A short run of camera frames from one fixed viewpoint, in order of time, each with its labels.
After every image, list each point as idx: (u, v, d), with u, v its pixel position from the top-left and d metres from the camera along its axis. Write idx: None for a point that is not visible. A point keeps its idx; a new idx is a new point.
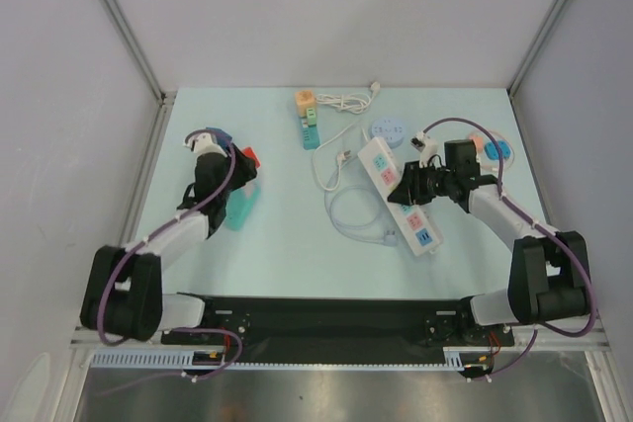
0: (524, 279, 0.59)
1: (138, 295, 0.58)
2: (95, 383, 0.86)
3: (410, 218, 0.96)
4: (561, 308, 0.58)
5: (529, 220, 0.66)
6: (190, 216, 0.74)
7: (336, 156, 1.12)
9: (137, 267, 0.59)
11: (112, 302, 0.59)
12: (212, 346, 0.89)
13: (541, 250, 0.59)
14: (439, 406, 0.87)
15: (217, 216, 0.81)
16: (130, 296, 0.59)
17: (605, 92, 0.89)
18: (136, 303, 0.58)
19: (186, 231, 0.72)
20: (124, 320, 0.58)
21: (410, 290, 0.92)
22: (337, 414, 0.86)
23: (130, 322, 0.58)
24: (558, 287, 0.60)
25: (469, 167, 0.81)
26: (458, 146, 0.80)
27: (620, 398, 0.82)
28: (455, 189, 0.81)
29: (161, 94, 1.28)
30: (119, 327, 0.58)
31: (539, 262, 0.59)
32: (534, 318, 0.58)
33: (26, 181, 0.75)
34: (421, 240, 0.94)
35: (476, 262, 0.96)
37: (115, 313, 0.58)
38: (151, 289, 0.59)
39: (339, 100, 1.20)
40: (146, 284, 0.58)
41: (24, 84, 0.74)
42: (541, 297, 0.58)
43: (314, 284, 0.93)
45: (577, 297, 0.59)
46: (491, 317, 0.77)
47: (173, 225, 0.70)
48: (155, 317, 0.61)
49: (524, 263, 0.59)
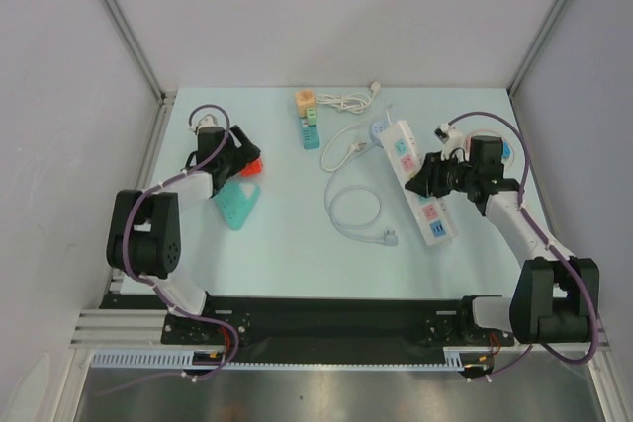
0: (528, 300, 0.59)
1: (162, 231, 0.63)
2: (95, 383, 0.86)
3: (425, 209, 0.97)
4: (562, 333, 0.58)
5: (545, 240, 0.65)
6: (196, 174, 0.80)
7: (350, 146, 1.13)
9: (157, 203, 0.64)
11: (134, 237, 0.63)
12: (212, 346, 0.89)
13: (550, 275, 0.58)
14: (439, 406, 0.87)
15: (219, 178, 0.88)
16: (151, 231, 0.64)
17: (604, 92, 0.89)
18: (160, 237, 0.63)
19: (196, 185, 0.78)
20: (148, 254, 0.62)
21: (410, 290, 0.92)
22: (337, 414, 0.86)
23: (155, 255, 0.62)
24: (562, 312, 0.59)
25: (494, 168, 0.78)
26: (485, 145, 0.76)
27: (621, 398, 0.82)
28: (475, 190, 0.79)
29: (161, 94, 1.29)
30: (143, 259, 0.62)
31: (547, 287, 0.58)
32: (532, 338, 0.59)
33: (27, 180, 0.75)
34: (435, 232, 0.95)
35: (478, 261, 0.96)
37: (137, 247, 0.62)
38: (171, 222, 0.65)
39: (339, 100, 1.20)
40: (167, 218, 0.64)
41: (25, 83, 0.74)
42: (542, 321, 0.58)
43: (314, 284, 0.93)
45: (579, 325, 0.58)
46: (492, 321, 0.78)
47: (183, 177, 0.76)
48: (175, 253, 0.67)
49: (531, 286, 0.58)
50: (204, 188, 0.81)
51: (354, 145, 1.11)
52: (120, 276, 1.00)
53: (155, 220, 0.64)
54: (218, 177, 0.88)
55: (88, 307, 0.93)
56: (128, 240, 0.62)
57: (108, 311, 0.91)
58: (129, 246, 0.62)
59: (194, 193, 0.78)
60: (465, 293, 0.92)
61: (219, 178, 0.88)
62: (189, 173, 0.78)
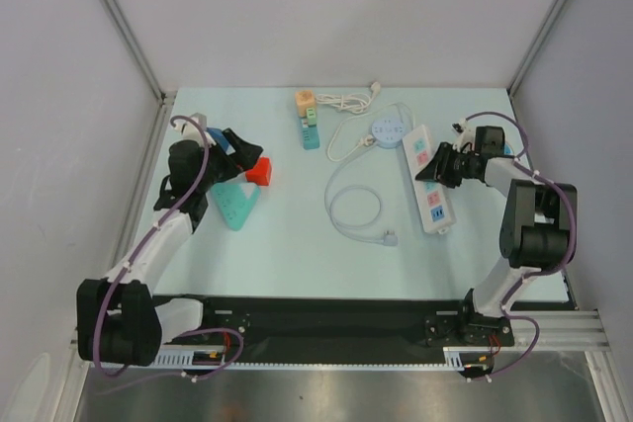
0: (512, 214, 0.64)
1: (135, 328, 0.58)
2: (94, 383, 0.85)
3: (430, 196, 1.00)
4: (543, 246, 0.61)
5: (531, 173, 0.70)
6: (170, 217, 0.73)
7: (359, 141, 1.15)
9: (125, 300, 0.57)
11: (108, 331, 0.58)
12: (212, 346, 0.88)
13: (532, 192, 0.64)
14: (439, 406, 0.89)
15: (198, 209, 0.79)
16: (126, 326, 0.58)
17: (604, 92, 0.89)
18: (134, 334, 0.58)
19: (169, 236, 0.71)
20: (124, 352, 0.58)
21: (412, 289, 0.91)
22: (337, 413, 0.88)
23: (132, 353, 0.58)
24: (546, 229, 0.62)
25: (495, 148, 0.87)
26: (488, 128, 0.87)
27: (620, 398, 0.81)
28: (476, 161, 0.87)
29: (161, 94, 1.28)
30: (119, 354, 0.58)
31: (528, 201, 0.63)
32: (516, 251, 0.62)
33: (26, 180, 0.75)
34: (434, 217, 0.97)
35: (477, 235, 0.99)
37: (114, 343, 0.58)
38: (144, 318, 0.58)
39: (339, 100, 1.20)
40: (138, 315, 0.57)
41: (24, 83, 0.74)
42: (525, 234, 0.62)
43: (313, 284, 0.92)
45: (561, 242, 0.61)
46: (490, 296, 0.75)
47: (152, 234, 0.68)
48: (154, 337, 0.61)
49: (514, 200, 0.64)
50: (182, 229, 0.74)
51: (365, 138, 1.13)
52: None
53: (126, 317, 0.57)
54: (198, 208, 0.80)
55: None
56: (101, 336, 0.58)
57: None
58: (101, 344, 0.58)
59: (168, 251, 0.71)
60: (477, 273, 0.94)
61: (199, 208, 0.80)
62: (160, 224, 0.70)
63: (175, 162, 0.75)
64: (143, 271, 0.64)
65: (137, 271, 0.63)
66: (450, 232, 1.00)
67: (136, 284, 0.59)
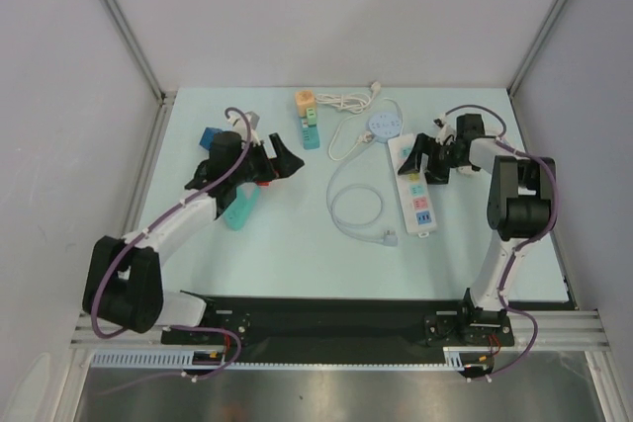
0: (497, 190, 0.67)
1: (137, 291, 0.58)
2: (95, 383, 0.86)
3: (417, 200, 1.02)
4: (527, 216, 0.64)
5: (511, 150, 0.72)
6: (196, 198, 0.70)
7: (359, 135, 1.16)
9: (135, 262, 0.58)
11: (110, 292, 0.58)
12: (212, 346, 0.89)
13: (514, 166, 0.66)
14: (439, 406, 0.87)
15: (226, 198, 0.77)
16: (130, 289, 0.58)
17: (604, 92, 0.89)
18: (135, 297, 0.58)
19: (194, 214, 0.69)
20: (122, 311, 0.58)
21: (413, 289, 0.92)
22: (337, 413, 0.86)
23: (130, 313, 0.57)
24: (529, 201, 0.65)
25: (476, 132, 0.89)
26: (467, 116, 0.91)
27: (620, 398, 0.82)
28: (461, 143, 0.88)
29: (161, 94, 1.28)
30: (116, 316, 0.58)
31: (513, 176, 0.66)
32: (501, 222, 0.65)
33: (27, 181, 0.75)
34: (419, 220, 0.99)
35: (474, 227, 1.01)
37: (115, 302, 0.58)
38: (149, 283, 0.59)
39: (339, 100, 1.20)
40: (144, 279, 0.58)
41: (24, 84, 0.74)
42: (511, 207, 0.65)
43: (313, 284, 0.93)
45: (543, 210, 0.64)
46: (486, 279, 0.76)
47: (177, 210, 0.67)
48: (154, 307, 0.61)
49: (499, 176, 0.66)
50: (205, 213, 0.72)
51: (364, 135, 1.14)
52: None
53: (132, 279, 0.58)
54: (226, 195, 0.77)
55: None
56: (103, 294, 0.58)
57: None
58: (102, 300, 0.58)
59: (187, 229, 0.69)
60: (477, 266, 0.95)
61: (226, 198, 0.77)
62: (187, 202, 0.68)
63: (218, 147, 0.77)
64: (160, 240, 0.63)
65: (154, 239, 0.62)
66: (449, 230, 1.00)
67: (149, 249, 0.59)
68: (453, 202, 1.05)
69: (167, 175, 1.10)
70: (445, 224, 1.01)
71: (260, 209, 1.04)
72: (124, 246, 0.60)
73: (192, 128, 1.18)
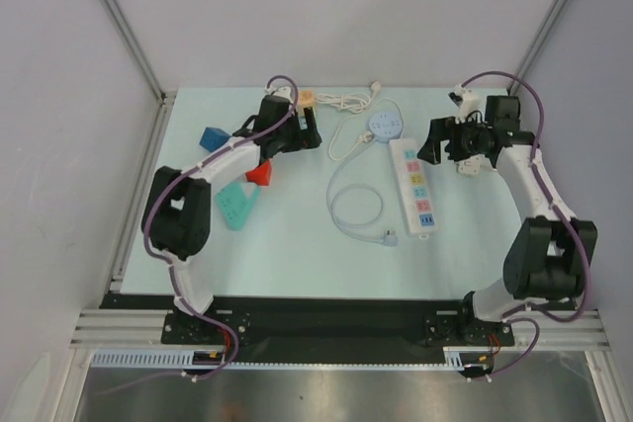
0: (522, 257, 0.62)
1: (189, 217, 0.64)
2: (95, 383, 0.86)
3: (418, 202, 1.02)
4: (549, 286, 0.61)
5: (549, 199, 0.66)
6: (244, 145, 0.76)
7: (359, 135, 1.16)
9: (190, 191, 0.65)
11: (164, 215, 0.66)
12: (212, 346, 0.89)
13: (547, 232, 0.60)
14: (439, 406, 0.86)
15: (268, 148, 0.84)
16: (182, 214, 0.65)
17: (605, 91, 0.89)
18: (187, 221, 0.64)
19: (241, 159, 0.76)
20: (172, 233, 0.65)
21: (413, 290, 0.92)
22: (337, 413, 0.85)
23: (180, 236, 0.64)
24: (553, 267, 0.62)
25: (508, 122, 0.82)
26: (501, 100, 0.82)
27: (620, 398, 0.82)
28: (489, 140, 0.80)
29: (161, 94, 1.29)
30: (166, 237, 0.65)
31: (543, 244, 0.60)
32: (521, 290, 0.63)
33: (27, 181, 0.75)
34: (422, 222, 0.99)
35: (473, 226, 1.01)
37: (166, 225, 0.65)
38: (200, 211, 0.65)
39: (339, 100, 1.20)
40: (196, 206, 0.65)
41: (24, 84, 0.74)
42: (533, 275, 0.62)
43: (313, 284, 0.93)
45: (567, 280, 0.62)
46: (494, 305, 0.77)
47: (227, 151, 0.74)
48: (201, 236, 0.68)
49: (527, 242, 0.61)
50: (250, 159, 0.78)
51: (364, 135, 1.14)
52: (120, 276, 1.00)
53: (186, 205, 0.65)
54: (269, 146, 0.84)
55: (88, 307, 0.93)
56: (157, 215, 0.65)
57: (122, 311, 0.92)
58: (155, 221, 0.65)
59: (234, 170, 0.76)
60: (477, 265, 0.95)
61: (268, 148, 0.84)
62: (235, 146, 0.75)
63: (270, 102, 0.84)
64: (212, 174, 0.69)
65: (208, 172, 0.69)
66: (449, 230, 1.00)
67: (202, 181, 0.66)
68: (454, 202, 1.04)
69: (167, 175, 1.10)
70: (444, 224, 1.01)
71: (260, 209, 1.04)
72: (180, 174, 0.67)
73: (192, 128, 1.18)
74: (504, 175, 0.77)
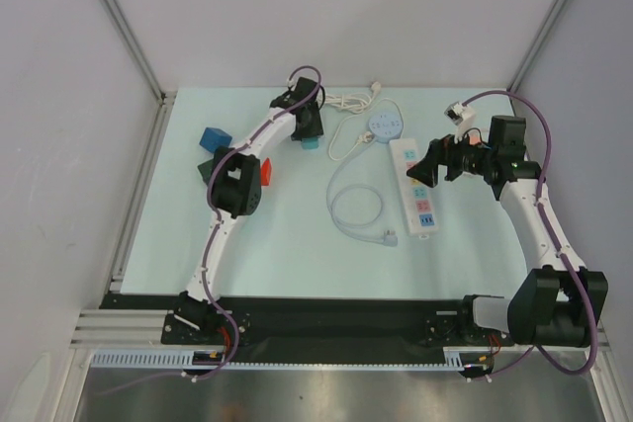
0: (528, 308, 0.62)
1: (246, 185, 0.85)
2: (95, 383, 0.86)
3: (419, 203, 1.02)
4: (556, 335, 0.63)
5: (557, 247, 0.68)
6: (281, 118, 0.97)
7: (359, 135, 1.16)
9: (245, 164, 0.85)
11: (224, 184, 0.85)
12: (212, 346, 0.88)
13: (556, 286, 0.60)
14: (439, 406, 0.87)
15: (302, 115, 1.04)
16: (239, 183, 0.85)
17: (605, 91, 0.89)
18: (244, 189, 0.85)
19: (279, 129, 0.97)
20: (232, 198, 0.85)
21: (411, 290, 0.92)
22: (337, 414, 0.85)
23: (239, 201, 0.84)
24: (560, 315, 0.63)
25: (514, 149, 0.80)
26: (507, 126, 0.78)
27: (621, 399, 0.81)
28: (493, 171, 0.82)
29: (161, 94, 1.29)
30: (227, 201, 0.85)
31: (550, 298, 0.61)
32: (528, 338, 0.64)
33: (26, 181, 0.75)
34: (422, 222, 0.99)
35: (474, 227, 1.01)
37: (226, 191, 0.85)
38: (253, 180, 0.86)
39: (339, 100, 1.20)
40: (251, 177, 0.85)
41: (25, 84, 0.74)
42: (539, 326, 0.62)
43: (313, 284, 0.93)
45: (574, 329, 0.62)
46: (494, 323, 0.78)
47: (268, 126, 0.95)
48: (254, 201, 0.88)
49: (535, 295, 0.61)
50: (286, 129, 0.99)
51: (364, 136, 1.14)
52: (120, 276, 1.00)
53: (242, 175, 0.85)
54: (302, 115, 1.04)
55: (88, 307, 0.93)
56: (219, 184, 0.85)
57: (122, 311, 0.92)
58: (218, 189, 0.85)
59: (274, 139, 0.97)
60: (479, 265, 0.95)
61: (302, 117, 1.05)
62: (274, 121, 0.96)
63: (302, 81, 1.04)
64: (259, 149, 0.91)
65: (255, 148, 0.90)
66: (449, 230, 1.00)
67: (251, 156, 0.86)
68: (454, 203, 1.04)
69: (168, 175, 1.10)
70: (444, 224, 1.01)
71: (260, 209, 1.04)
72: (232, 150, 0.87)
73: (192, 128, 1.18)
74: (507, 207, 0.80)
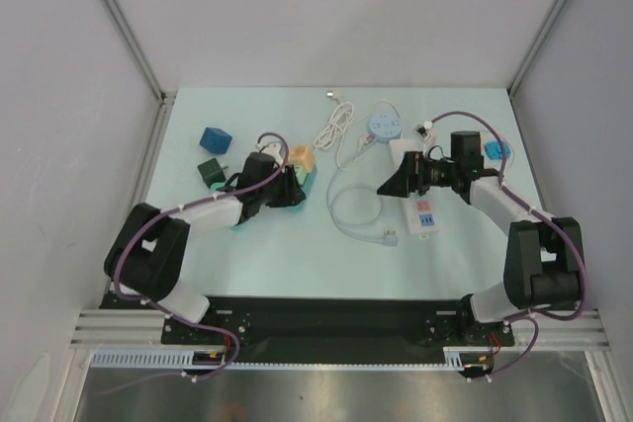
0: (519, 263, 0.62)
1: (160, 258, 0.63)
2: (95, 383, 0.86)
3: (418, 204, 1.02)
4: (554, 290, 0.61)
5: (526, 207, 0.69)
6: (226, 199, 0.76)
7: (359, 138, 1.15)
9: (167, 231, 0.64)
11: (134, 256, 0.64)
12: (212, 346, 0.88)
13: (535, 234, 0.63)
14: (439, 406, 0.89)
15: (249, 207, 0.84)
16: (152, 256, 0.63)
17: (605, 91, 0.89)
18: (156, 264, 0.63)
19: (220, 211, 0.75)
20: (140, 276, 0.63)
21: (410, 290, 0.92)
22: (337, 413, 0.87)
23: (148, 280, 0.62)
24: (552, 272, 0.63)
25: (474, 160, 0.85)
26: (465, 138, 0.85)
27: (621, 399, 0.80)
28: (459, 181, 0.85)
29: (161, 94, 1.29)
30: (134, 280, 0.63)
31: (534, 245, 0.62)
32: (528, 300, 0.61)
33: (27, 181, 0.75)
34: (423, 222, 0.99)
35: (468, 227, 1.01)
37: (134, 268, 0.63)
38: (173, 255, 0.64)
39: (334, 128, 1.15)
40: (172, 248, 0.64)
41: (25, 84, 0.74)
42: (535, 282, 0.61)
43: (317, 284, 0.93)
45: (569, 281, 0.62)
46: (494, 315, 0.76)
47: (210, 201, 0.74)
48: (170, 282, 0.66)
49: (520, 247, 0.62)
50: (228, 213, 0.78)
51: (364, 138, 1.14)
52: None
53: (158, 246, 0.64)
54: (250, 205, 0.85)
55: (88, 307, 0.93)
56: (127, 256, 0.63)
57: (124, 310, 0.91)
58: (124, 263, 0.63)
59: (214, 221, 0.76)
60: (474, 266, 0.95)
61: (249, 207, 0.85)
62: (219, 199, 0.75)
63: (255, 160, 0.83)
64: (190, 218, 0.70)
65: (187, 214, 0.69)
66: (449, 230, 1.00)
67: (180, 221, 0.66)
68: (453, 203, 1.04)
69: (168, 174, 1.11)
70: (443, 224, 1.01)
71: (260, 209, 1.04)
72: (159, 213, 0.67)
73: (192, 128, 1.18)
74: (481, 207, 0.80)
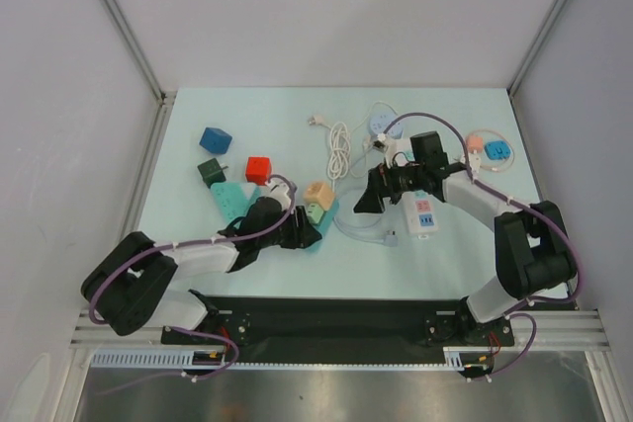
0: (509, 254, 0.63)
1: (138, 293, 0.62)
2: (96, 383, 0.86)
3: (419, 203, 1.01)
4: (547, 274, 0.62)
5: (504, 198, 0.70)
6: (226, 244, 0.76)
7: (362, 142, 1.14)
9: (153, 266, 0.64)
11: (115, 284, 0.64)
12: (212, 346, 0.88)
13: (518, 223, 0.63)
14: (439, 406, 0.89)
15: (243, 256, 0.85)
16: (132, 288, 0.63)
17: (605, 91, 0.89)
18: (132, 297, 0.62)
19: (215, 255, 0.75)
20: (114, 304, 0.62)
21: (409, 290, 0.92)
22: (337, 414, 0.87)
23: (120, 310, 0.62)
24: (543, 257, 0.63)
25: (438, 157, 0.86)
26: (425, 139, 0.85)
27: (621, 399, 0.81)
28: (429, 181, 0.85)
29: (161, 94, 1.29)
30: (108, 307, 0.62)
31: (520, 233, 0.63)
32: (525, 290, 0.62)
33: (27, 181, 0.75)
34: (422, 222, 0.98)
35: (468, 227, 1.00)
37: (110, 296, 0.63)
38: (152, 293, 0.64)
39: (343, 152, 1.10)
40: (151, 286, 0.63)
41: (25, 84, 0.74)
42: (529, 270, 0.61)
43: (318, 284, 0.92)
45: (560, 262, 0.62)
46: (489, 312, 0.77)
47: (208, 243, 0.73)
48: (141, 317, 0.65)
49: (507, 238, 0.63)
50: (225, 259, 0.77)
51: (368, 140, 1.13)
52: None
53: (139, 282, 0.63)
54: (244, 254, 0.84)
55: None
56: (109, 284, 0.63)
57: None
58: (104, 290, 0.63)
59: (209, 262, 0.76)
60: (474, 266, 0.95)
61: (244, 256, 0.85)
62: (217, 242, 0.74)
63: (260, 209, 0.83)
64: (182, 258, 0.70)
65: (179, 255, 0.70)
66: (449, 231, 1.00)
67: (169, 260, 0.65)
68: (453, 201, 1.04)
69: (168, 174, 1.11)
70: (442, 223, 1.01)
71: None
72: (152, 247, 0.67)
73: (192, 128, 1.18)
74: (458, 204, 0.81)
